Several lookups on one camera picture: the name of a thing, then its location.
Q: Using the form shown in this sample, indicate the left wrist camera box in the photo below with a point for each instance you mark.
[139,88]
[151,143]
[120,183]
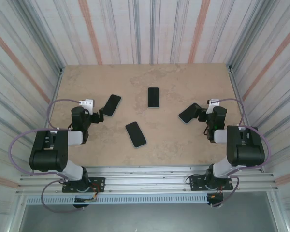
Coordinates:
[87,105]

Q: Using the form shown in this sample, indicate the aluminium rail frame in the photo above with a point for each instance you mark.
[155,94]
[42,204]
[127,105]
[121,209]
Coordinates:
[147,178]

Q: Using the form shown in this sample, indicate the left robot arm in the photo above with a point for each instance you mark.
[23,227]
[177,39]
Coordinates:
[48,154]

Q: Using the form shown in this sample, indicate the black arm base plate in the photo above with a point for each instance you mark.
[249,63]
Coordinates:
[99,183]
[195,183]

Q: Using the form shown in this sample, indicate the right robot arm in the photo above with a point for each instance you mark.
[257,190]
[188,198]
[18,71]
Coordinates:
[246,149]

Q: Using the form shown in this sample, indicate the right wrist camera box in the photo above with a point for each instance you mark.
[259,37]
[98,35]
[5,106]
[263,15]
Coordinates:
[212,105]

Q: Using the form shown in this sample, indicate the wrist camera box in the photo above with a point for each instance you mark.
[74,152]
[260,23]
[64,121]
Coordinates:
[212,105]
[87,105]

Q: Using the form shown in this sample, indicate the aluminium side rail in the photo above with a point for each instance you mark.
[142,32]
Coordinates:
[52,101]
[240,101]

